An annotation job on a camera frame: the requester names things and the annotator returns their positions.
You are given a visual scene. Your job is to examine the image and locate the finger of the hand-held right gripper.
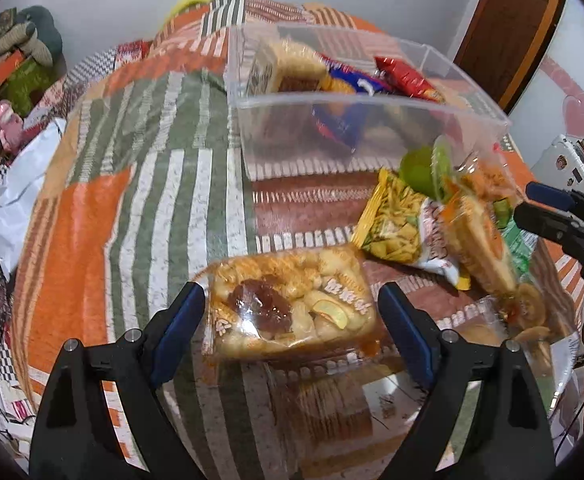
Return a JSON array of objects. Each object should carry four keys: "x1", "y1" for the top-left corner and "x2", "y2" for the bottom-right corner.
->
[
  {"x1": 524, "y1": 182, "x2": 584, "y2": 216},
  {"x1": 514, "y1": 202, "x2": 580, "y2": 251}
]

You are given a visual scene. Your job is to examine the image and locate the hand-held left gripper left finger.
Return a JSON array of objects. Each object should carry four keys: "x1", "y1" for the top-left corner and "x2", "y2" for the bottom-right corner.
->
[{"x1": 29, "y1": 282, "x2": 207, "y2": 480}]

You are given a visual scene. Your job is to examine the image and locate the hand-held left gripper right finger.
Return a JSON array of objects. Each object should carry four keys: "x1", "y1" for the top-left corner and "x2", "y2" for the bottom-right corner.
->
[{"x1": 378, "y1": 281, "x2": 558, "y2": 480}]

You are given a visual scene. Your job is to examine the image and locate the jam pastry packet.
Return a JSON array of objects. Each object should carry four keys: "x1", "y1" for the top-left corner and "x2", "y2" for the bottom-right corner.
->
[{"x1": 192, "y1": 244, "x2": 389, "y2": 362}]

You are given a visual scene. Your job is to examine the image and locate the clear plastic storage box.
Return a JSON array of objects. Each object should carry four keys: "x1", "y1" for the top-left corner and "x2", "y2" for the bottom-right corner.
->
[{"x1": 223, "y1": 24, "x2": 514, "y2": 182}]

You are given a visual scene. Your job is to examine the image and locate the clear packet of orange snacks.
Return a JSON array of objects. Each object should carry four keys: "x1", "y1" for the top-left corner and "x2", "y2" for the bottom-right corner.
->
[{"x1": 456, "y1": 152, "x2": 520, "y2": 203}]

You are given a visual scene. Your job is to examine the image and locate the green snack packet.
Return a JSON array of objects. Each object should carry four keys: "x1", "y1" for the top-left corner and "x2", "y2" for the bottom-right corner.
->
[{"x1": 492, "y1": 199, "x2": 540, "y2": 273}]

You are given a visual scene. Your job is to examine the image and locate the white appliance with stickers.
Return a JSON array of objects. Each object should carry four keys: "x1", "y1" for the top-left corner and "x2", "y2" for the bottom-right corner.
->
[{"x1": 529, "y1": 134, "x2": 584, "y2": 206}]

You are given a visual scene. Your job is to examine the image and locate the orange cracker packet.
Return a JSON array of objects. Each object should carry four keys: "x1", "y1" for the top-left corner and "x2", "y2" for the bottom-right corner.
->
[{"x1": 442, "y1": 194, "x2": 520, "y2": 297}]

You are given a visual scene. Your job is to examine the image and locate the clear packet of round cookies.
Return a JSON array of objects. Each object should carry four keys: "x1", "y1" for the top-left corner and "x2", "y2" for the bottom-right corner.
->
[{"x1": 464, "y1": 280, "x2": 580, "y2": 413}]

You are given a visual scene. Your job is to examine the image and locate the yellow snack packet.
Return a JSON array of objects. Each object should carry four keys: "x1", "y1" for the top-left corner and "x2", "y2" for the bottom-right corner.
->
[{"x1": 351, "y1": 167, "x2": 462, "y2": 288}]

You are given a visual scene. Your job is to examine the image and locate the brown biscuit packet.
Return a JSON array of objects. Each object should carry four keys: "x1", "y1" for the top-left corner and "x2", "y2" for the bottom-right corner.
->
[{"x1": 264, "y1": 357, "x2": 425, "y2": 463}]

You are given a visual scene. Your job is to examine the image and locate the green jelly cup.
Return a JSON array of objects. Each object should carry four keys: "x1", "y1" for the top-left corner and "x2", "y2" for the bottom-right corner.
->
[{"x1": 398, "y1": 137, "x2": 457, "y2": 202}]

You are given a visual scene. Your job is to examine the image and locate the wooden door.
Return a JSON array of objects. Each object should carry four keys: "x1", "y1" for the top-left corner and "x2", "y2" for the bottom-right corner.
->
[{"x1": 453, "y1": 0, "x2": 570, "y2": 116}]

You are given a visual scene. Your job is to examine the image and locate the red snack packet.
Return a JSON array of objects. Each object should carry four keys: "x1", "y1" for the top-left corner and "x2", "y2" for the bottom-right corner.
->
[{"x1": 373, "y1": 55, "x2": 447, "y2": 105}]

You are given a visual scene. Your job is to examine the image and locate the white plastic bag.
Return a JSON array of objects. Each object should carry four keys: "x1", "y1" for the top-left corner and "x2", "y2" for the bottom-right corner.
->
[{"x1": 0, "y1": 117, "x2": 68, "y2": 276}]

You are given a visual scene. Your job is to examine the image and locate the blue snack packet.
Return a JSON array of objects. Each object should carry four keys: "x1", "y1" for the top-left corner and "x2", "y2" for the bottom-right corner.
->
[{"x1": 312, "y1": 54, "x2": 391, "y2": 153}]

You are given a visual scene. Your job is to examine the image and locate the pink toy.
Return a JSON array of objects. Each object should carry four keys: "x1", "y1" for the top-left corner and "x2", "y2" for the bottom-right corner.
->
[{"x1": 0, "y1": 100, "x2": 26, "y2": 153}]

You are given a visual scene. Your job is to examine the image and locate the square pastry packet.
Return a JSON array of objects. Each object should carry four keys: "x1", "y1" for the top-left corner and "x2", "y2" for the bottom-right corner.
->
[{"x1": 248, "y1": 39, "x2": 329, "y2": 95}]

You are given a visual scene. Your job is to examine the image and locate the pile of clothes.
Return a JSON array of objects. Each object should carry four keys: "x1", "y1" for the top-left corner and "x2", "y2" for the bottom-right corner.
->
[{"x1": 0, "y1": 5, "x2": 67, "y2": 121}]

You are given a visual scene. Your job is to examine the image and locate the yellow cloth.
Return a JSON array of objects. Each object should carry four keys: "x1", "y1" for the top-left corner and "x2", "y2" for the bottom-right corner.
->
[{"x1": 164, "y1": 0, "x2": 219, "y2": 23}]

